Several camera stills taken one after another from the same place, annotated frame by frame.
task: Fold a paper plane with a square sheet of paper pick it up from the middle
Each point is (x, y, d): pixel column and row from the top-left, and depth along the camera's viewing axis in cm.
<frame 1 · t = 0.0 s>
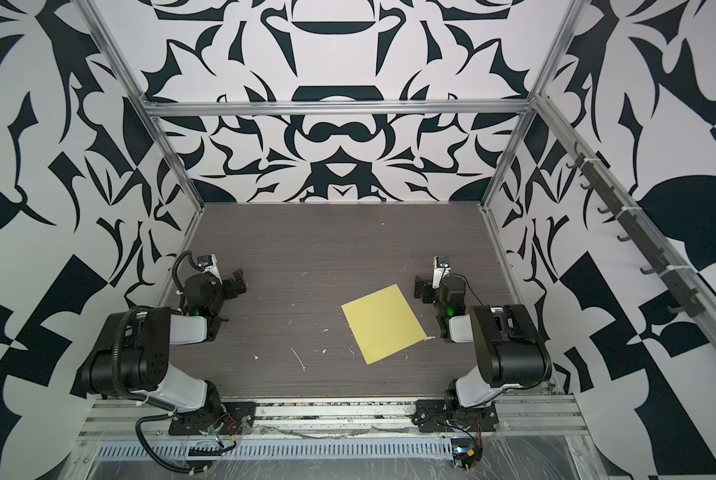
left hand: (223, 268, 93), fingers open
right hand: (435, 273, 94), fingers open
yellow square paper sheet: (383, 323, 94), on the table

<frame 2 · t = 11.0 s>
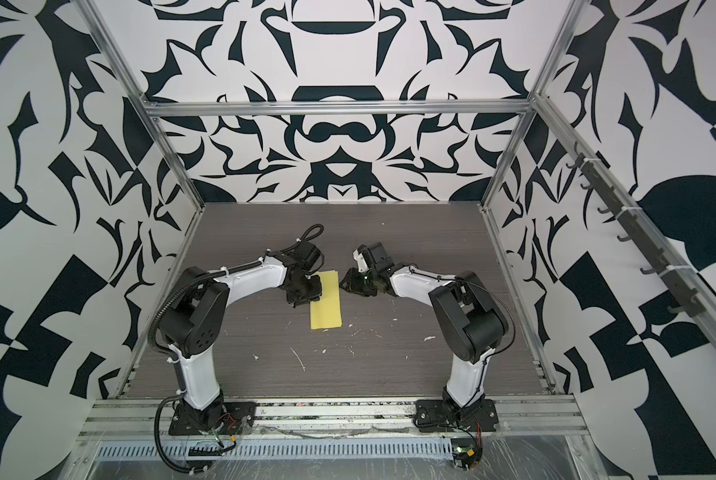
left hand: (319, 292, 94), fingers open
right hand: (343, 283, 92), fingers open
yellow square paper sheet: (326, 312, 93), on the table

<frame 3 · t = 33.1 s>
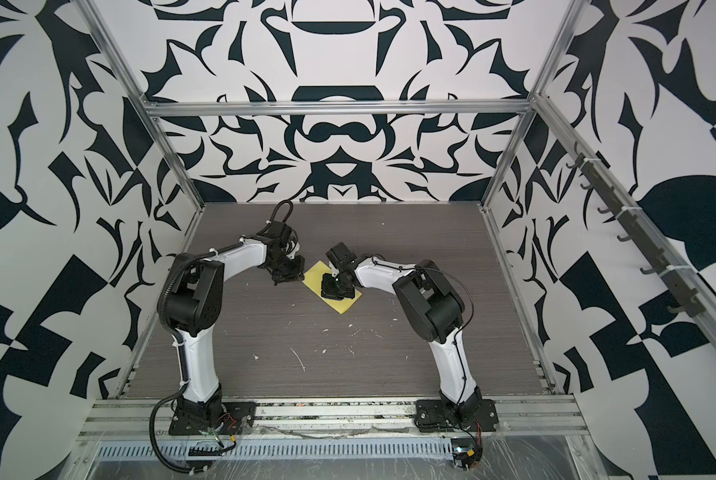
left hand: (304, 271, 99), fingers closed
right hand: (323, 293, 95), fingers closed
yellow square paper sheet: (314, 281, 102), on the table

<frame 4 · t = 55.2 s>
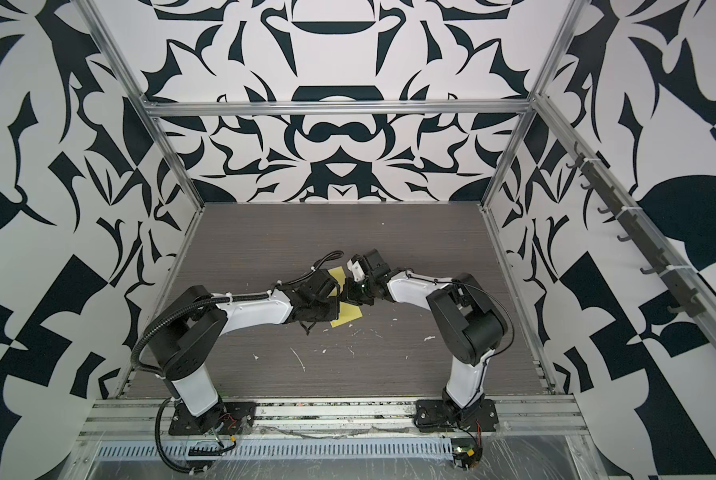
left hand: (341, 305, 91), fingers closed
right hand: (339, 295, 90), fingers closed
yellow square paper sheet: (351, 313, 89), point 5 cm above the table

